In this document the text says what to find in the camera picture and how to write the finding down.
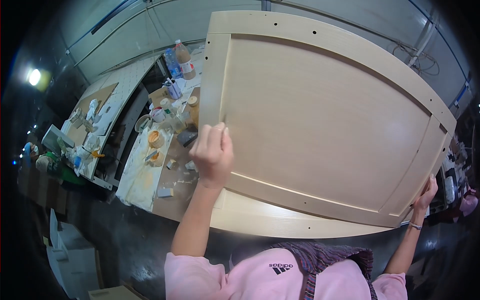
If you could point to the cluttered shelf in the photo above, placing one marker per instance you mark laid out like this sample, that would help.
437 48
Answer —
461 180

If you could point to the beige wooden door panel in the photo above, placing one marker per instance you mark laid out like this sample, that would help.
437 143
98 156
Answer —
318 123

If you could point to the cluttered white work table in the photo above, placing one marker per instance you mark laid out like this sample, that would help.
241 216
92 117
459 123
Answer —
112 93

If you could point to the brown liquid plastic bottle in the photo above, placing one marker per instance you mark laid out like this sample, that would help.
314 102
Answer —
184 62

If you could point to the blue plastic water bottle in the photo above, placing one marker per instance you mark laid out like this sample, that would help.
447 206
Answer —
173 64

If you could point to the round tub of orange paste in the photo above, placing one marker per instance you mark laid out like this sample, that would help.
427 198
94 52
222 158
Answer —
155 138
157 158

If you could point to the flat grey block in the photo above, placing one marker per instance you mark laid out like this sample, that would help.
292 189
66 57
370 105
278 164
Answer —
165 192

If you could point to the jar with beige lid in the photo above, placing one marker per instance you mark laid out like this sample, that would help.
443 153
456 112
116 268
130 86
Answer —
193 110

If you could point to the black sanding block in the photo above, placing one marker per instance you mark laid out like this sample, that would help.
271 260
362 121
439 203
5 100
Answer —
186 138

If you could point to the small white block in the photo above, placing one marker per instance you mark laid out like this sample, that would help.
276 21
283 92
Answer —
190 165

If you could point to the clear glass jar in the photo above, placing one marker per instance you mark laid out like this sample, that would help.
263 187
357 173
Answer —
176 120

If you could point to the small cardboard box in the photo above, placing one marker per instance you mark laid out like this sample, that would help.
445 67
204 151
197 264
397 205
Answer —
159 95

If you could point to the white cup with red rim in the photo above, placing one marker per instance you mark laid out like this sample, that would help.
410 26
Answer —
158 114

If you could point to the person's left fingers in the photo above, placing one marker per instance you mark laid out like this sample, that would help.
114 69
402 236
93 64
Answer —
215 137

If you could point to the white round bowl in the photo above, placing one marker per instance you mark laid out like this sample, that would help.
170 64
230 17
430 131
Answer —
142 122

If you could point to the person's right hand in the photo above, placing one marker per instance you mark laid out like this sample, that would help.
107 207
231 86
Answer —
423 200

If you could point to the white furniture parts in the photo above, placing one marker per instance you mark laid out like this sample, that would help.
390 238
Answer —
71 258

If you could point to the small grey block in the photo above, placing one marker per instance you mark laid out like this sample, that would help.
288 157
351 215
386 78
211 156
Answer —
171 164

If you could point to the person's left hand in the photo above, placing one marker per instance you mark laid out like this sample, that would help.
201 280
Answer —
212 161

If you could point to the person's body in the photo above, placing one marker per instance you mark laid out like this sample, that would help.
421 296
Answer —
262 277

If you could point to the beige board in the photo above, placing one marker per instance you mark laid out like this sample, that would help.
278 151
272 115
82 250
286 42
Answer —
114 293

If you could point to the bright work lamp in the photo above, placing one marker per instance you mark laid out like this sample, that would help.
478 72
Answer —
35 77

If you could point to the stained white cloth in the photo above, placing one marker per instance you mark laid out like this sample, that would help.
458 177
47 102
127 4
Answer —
140 180

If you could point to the purple cup with brushes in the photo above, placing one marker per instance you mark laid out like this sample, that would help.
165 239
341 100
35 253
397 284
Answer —
174 90

